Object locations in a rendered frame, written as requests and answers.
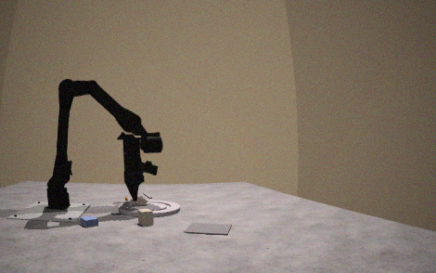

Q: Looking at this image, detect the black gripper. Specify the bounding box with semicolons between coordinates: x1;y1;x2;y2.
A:
123;153;144;202

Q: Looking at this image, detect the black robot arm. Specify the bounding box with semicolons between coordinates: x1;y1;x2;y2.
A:
46;79;163;210

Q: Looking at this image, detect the blue rectangular block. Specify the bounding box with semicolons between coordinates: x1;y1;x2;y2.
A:
80;215;98;228

